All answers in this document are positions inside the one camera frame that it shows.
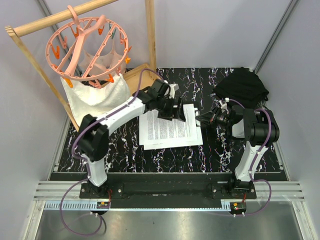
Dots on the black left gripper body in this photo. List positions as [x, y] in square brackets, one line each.
[165, 107]

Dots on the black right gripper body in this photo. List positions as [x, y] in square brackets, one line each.
[221, 119]

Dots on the printed paper sheet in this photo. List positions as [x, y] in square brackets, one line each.
[179, 142]
[154, 130]

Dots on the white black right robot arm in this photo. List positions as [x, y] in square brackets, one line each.
[258, 128]

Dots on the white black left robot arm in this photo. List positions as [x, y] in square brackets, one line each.
[94, 132]

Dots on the black cloth bundle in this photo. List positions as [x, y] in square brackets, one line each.
[242, 86]

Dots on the sheer pink mesh garment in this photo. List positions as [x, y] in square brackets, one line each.
[102, 63]

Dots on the white towel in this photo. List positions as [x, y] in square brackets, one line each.
[84, 99]

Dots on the pink round clip hanger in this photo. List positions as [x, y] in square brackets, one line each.
[64, 49]

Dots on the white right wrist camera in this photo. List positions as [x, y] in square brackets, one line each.
[223, 103]

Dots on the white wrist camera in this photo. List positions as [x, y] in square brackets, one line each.
[173, 88]
[223, 103]

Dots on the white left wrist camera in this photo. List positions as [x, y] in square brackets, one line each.
[173, 88]

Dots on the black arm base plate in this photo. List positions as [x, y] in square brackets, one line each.
[211, 185]

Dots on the aluminium rail frame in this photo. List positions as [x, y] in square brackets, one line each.
[63, 195]

